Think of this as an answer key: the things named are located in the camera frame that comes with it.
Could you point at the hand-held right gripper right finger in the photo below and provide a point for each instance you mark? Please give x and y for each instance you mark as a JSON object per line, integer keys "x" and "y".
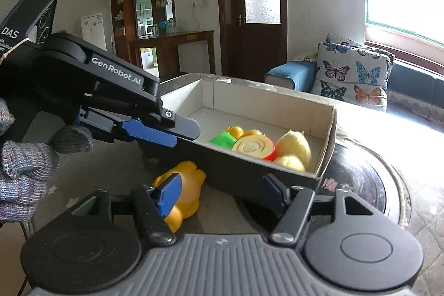
{"x": 275, "y": 195}

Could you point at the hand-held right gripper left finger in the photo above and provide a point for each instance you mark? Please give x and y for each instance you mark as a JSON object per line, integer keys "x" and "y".
{"x": 170, "y": 192}

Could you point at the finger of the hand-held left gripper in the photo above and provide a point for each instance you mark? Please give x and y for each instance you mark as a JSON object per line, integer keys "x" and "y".
{"x": 149, "y": 134}
{"x": 121, "y": 81}

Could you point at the yellow plastic pig toy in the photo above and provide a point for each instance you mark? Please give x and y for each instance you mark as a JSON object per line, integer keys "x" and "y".
{"x": 236, "y": 131}
{"x": 189, "y": 188}

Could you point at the cardboard box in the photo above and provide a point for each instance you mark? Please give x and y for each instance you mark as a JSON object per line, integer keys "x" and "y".
{"x": 242, "y": 178}

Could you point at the yellow plush chick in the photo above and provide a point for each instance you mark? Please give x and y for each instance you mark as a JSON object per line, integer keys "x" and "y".
{"x": 295, "y": 147}

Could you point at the yellow and red disc toy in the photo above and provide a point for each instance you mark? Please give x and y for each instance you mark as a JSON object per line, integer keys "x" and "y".
{"x": 251, "y": 145}

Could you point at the green plastic toy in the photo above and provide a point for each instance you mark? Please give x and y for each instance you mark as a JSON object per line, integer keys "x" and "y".
{"x": 223, "y": 140}

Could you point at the person's left hand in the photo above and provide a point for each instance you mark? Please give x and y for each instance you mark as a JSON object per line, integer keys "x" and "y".
{"x": 24, "y": 174}

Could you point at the white refrigerator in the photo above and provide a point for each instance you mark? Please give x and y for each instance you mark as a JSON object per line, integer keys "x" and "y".
{"x": 93, "y": 32}

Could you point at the wooden display cabinet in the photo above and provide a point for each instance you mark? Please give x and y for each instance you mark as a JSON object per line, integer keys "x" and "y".
{"x": 126, "y": 4}

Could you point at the black round cooktop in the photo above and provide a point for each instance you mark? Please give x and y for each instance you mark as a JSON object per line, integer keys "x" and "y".
{"x": 357, "y": 178}

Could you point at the wooden sideboard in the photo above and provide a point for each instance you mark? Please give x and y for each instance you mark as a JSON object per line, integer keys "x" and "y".
{"x": 194, "y": 39}

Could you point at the dark wooden door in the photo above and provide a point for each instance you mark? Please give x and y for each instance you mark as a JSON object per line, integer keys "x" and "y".
{"x": 236, "y": 49}

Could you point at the large butterfly print pillow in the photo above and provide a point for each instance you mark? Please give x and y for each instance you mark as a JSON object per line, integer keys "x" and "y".
{"x": 350, "y": 77}

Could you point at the small butterfly print pillow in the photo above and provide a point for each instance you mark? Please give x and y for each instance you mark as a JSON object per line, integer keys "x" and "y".
{"x": 338, "y": 39}

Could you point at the dark green sofa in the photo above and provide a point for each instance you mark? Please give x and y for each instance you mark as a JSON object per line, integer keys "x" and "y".
{"x": 416, "y": 81}

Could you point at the wall socket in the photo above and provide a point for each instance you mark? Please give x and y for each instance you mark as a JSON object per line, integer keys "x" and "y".
{"x": 196, "y": 3}

